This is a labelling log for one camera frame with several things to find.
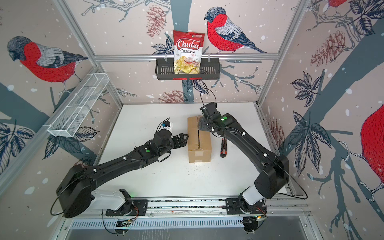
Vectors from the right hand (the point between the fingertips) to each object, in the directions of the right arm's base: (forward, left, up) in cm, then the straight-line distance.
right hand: (204, 127), depth 81 cm
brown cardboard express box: (-8, +2, -3) cm, 9 cm away
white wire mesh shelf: (+6, +68, +13) cm, 69 cm away
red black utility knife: (-1, -13, -20) cm, 24 cm away
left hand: (-6, +11, -2) cm, 13 cm away
